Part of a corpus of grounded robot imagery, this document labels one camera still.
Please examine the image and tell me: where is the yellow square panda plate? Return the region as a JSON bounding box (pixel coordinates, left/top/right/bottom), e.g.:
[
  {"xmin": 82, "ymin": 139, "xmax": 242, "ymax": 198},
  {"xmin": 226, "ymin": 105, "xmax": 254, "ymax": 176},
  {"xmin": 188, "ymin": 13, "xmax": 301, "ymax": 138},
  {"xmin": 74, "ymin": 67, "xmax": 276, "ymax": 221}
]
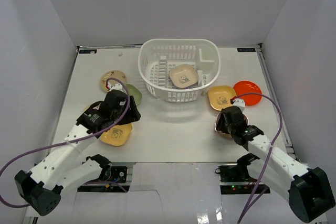
[{"xmin": 100, "ymin": 123, "xmax": 133, "ymax": 147}]

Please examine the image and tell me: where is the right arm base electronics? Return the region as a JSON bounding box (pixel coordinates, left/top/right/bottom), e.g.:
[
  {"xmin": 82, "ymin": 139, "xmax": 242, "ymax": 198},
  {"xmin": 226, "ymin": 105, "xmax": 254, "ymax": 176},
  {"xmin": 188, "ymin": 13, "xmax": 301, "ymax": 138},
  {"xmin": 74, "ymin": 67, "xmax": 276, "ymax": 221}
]
[{"xmin": 215, "ymin": 164, "xmax": 257, "ymax": 195}]

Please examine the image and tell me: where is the cream round flower plate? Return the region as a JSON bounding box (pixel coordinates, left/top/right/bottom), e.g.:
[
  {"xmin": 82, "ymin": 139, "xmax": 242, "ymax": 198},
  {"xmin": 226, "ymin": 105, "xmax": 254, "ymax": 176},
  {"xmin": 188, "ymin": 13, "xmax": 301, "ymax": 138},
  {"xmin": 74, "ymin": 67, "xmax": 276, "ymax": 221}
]
[{"xmin": 99, "ymin": 70, "xmax": 128, "ymax": 93}]

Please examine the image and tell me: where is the golden square panda plate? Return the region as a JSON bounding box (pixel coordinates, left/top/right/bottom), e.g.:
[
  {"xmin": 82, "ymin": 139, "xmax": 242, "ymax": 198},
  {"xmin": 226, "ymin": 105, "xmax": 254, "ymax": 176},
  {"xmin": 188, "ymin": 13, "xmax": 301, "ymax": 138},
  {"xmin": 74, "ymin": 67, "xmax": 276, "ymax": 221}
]
[{"xmin": 207, "ymin": 86, "xmax": 236, "ymax": 111}]

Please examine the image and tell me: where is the left black table label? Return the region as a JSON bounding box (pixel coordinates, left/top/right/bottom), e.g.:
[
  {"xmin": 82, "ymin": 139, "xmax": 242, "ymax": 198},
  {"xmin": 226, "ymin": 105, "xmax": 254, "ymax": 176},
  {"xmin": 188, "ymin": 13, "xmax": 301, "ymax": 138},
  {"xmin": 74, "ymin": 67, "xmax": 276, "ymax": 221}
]
[{"xmin": 78, "ymin": 49, "xmax": 97, "ymax": 54}]

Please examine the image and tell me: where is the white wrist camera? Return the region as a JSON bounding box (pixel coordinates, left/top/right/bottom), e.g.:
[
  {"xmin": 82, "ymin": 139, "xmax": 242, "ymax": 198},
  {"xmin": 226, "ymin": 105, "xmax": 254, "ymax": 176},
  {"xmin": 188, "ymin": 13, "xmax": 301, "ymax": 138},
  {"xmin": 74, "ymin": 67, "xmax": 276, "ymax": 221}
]
[
  {"xmin": 230, "ymin": 98, "xmax": 246, "ymax": 111},
  {"xmin": 106, "ymin": 82, "xmax": 124, "ymax": 92}
]

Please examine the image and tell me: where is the white plastic dish basket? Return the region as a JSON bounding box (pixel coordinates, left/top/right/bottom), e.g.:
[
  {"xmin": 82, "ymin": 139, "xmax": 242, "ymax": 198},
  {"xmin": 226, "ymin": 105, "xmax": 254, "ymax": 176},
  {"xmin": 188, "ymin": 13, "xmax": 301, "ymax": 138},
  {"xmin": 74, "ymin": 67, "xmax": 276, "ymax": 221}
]
[{"xmin": 138, "ymin": 39, "xmax": 221, "ymax": 103}]

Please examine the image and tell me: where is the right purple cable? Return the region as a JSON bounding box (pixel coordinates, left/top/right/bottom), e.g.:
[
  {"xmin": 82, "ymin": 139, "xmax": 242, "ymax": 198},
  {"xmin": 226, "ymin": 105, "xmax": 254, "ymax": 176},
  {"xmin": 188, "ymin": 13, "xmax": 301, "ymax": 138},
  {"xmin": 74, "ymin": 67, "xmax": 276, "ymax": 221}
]
[{"xmin": 230, "ymin": 92, "xmax": 284, "ymax": 224}]

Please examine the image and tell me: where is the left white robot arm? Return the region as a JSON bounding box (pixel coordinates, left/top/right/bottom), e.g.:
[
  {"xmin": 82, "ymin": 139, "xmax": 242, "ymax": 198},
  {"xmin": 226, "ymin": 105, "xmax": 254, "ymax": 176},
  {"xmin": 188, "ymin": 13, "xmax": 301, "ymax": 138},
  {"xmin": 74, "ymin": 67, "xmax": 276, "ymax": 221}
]
[{"xmin": 15, "ymin": 90, "xmax": 141, "ymax": 216}]

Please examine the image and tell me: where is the black table label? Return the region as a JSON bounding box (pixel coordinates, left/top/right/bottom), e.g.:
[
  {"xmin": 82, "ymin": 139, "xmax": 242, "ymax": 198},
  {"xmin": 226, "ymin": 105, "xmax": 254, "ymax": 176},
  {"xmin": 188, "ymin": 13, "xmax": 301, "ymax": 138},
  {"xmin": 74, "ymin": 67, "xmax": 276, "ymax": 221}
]
[
  {"xmin": 78, "ymin": 49, "xmax": 97, "ymax": 54},
  {"xmin": 237, "ymin": 48, "xmax": 256, "ymax": 52}
]

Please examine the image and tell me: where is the green square panda plate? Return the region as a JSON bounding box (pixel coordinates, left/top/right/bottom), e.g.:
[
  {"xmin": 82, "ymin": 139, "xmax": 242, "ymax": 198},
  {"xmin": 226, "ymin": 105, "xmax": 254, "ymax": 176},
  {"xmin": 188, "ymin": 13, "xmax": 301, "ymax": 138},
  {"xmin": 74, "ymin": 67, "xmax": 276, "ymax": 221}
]
[{"xmin": 126, "ymin": 84, "xmax": 142, "ymax": 105}]

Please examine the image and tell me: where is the right black table label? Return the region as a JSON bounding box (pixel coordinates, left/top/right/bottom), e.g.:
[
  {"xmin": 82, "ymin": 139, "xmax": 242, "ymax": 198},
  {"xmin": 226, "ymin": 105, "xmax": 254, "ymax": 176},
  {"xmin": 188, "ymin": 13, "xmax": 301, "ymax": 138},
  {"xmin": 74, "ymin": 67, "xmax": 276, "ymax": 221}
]
[{"xmin": 237, "ymin": 48, "xmax": 256, "ymax": 52}]

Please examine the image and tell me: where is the pink square plate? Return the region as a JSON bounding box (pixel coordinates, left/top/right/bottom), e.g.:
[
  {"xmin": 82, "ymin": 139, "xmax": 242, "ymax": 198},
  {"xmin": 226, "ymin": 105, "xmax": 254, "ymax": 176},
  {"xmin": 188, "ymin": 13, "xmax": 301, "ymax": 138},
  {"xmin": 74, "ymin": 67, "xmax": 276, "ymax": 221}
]
[{"xmin": 214, "ymin": 113, "xmax": 233, "ymax": 140}]

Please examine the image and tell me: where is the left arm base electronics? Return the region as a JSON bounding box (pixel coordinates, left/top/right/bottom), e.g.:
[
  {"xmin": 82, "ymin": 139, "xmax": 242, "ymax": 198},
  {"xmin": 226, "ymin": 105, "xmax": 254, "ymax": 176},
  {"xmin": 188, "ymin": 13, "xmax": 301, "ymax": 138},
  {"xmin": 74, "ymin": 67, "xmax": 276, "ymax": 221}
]
[{"xmin": 77, "ymin": 166, "xmax": 130, "ymax": 193}]

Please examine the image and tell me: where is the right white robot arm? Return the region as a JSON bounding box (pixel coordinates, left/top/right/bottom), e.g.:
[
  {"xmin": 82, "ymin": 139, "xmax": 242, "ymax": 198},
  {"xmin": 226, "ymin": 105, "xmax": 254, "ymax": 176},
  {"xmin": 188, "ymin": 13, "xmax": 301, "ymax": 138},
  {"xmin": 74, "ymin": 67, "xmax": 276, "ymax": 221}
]
[{"xmin": 215, "ymin": 106, "xmax": 335, "ymax": 223}]

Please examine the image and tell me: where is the beige square panda plate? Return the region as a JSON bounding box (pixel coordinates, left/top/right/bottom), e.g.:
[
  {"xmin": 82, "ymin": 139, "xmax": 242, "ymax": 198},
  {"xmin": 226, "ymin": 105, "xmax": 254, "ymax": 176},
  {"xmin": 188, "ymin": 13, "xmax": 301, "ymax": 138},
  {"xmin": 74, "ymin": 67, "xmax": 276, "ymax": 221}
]
[{"xmin": 169, "ymin": 64, "xmax": 198, "ymax": 89}]

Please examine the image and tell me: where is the orange round plate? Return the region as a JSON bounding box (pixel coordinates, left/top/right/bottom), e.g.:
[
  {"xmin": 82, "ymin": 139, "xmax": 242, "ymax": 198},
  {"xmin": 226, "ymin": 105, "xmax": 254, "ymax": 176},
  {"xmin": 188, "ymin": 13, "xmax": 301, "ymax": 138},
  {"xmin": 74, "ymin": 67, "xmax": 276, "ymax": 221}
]
[{"xmin": 233, "ymin": 80, "xmax": 262, "ymax": 106}]

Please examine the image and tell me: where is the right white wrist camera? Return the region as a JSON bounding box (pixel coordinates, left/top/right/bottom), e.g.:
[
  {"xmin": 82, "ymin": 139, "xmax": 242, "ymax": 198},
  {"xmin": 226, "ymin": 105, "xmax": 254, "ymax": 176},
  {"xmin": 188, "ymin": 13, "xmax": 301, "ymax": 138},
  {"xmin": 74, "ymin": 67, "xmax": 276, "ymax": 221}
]
[{"xmin": 230, "ymin": 98, "xmax": 246, "ymax": 111}]

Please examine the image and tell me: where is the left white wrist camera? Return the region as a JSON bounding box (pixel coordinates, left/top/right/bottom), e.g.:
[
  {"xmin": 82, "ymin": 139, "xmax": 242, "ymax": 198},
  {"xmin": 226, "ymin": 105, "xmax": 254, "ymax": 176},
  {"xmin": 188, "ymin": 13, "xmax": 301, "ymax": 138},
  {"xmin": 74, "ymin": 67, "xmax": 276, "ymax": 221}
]
[{"xmin": 106, "ymin": 82, "xmax": 124, "ymax": 92}]

